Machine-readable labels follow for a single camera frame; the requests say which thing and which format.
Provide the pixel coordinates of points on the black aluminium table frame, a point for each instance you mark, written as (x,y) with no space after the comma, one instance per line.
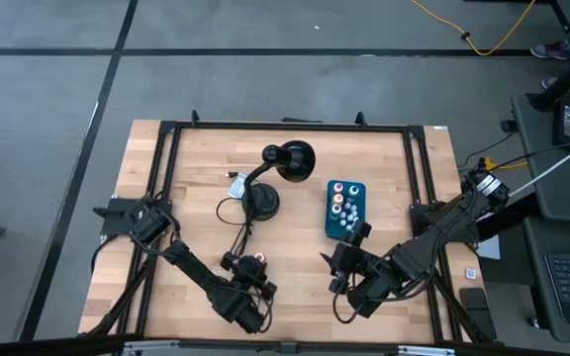
(290,126)

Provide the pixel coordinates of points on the white rod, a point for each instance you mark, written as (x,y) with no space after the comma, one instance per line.
(567,159)

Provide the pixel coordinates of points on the large orange food coloring bottle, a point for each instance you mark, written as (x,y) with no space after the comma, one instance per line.
(259,256)

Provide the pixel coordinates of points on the black desk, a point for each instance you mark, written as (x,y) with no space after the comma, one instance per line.
(542,128)
(537,296)

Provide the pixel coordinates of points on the black rig crossbar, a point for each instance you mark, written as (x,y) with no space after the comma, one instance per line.
(285,348)

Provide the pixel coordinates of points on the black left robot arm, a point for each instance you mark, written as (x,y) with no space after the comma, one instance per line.
(201,279)

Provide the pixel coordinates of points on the black desk lamp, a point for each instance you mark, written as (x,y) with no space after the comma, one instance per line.
(295,160)

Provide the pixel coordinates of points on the teal plastic bin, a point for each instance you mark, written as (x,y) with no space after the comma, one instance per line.
(330,225)

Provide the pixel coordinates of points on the black frame clamp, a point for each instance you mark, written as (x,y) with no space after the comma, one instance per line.
(195,118)
(360,118)

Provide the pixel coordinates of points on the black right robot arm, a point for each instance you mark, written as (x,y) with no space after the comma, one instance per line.
(438,232)

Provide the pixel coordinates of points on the black stand beam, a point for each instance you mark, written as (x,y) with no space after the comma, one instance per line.
(567,79)

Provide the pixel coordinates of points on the small white tag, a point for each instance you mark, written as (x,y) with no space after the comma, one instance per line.
(471,273)

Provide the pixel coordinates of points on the silver lamp tag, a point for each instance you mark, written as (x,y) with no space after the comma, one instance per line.
(236,188)

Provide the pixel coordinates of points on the person's foot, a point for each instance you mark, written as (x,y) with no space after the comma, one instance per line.
(551,83)
(552,50)

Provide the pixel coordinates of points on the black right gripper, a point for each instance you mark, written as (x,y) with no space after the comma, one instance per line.
(369,277)

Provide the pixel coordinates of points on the white paper sheet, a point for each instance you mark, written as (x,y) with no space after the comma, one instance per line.
(489,249)

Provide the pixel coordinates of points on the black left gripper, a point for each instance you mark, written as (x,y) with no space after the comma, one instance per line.
(248,279)

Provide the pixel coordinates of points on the black smartphone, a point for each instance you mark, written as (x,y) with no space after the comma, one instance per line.
(478,311)

